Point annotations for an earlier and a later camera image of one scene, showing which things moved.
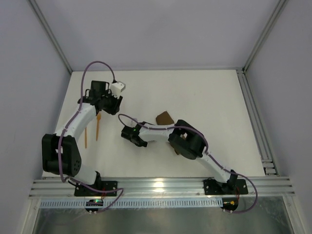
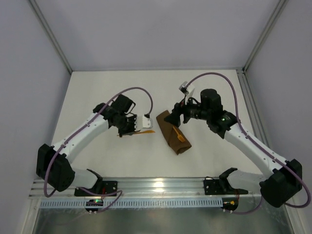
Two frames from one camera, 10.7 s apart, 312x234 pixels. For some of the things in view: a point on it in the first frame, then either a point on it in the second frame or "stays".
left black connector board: (94, 202) stays
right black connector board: (230, 204) stays
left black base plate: (81, 190) stays
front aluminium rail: (162, 187) stays
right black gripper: (131, 137) → (181, 113)
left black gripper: (113, 105) → (130, 124)
